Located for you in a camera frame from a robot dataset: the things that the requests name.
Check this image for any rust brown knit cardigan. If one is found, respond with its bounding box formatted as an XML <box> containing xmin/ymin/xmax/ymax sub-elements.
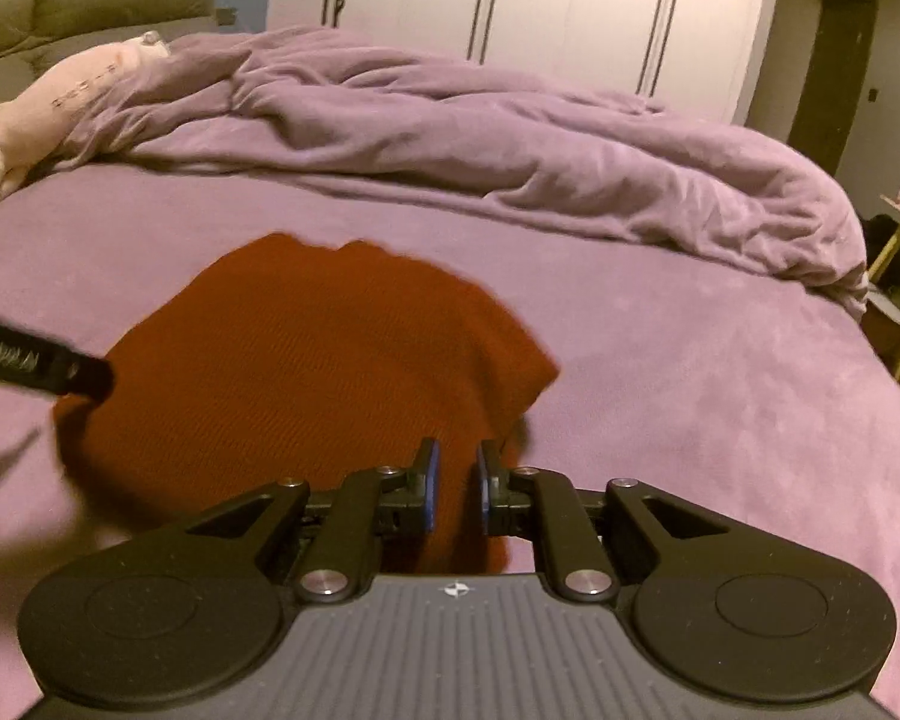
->
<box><xmin>53</xmin><ymin>234</ymin><xmax>557</xmax><ymax>574</ymax></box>

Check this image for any grey green headboard cushion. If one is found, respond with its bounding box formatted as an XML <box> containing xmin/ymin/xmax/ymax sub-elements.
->
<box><xmin>0</xmin><ymin>0</ymin><xmax>217</xmax><ymax>103</ymax></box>

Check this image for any crumpled lilac duvet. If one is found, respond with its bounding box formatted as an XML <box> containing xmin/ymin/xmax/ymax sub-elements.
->
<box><xmin>59</xmin><ymin>26</ymin><xmax>868</xmax><ymax>317</ymax></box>

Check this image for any lilac fleece bed sheet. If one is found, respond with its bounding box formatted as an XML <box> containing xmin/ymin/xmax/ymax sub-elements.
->
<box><xmin>0</xmin><ymin>163</ymin><xmax>900</xmax><ymax>715</ymax></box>

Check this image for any dark doorway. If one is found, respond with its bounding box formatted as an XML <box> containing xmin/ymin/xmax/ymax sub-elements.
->
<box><xmin>787</xmin><ymin>0</ymin><xmax>878</xmax><ymax>176</ymax></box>

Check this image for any white wardrobe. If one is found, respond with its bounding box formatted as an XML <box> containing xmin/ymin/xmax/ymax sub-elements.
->
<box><xmin>266</xmin><ymin>0</ymin><xmax>775</xmax><ymax>124</ymax></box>

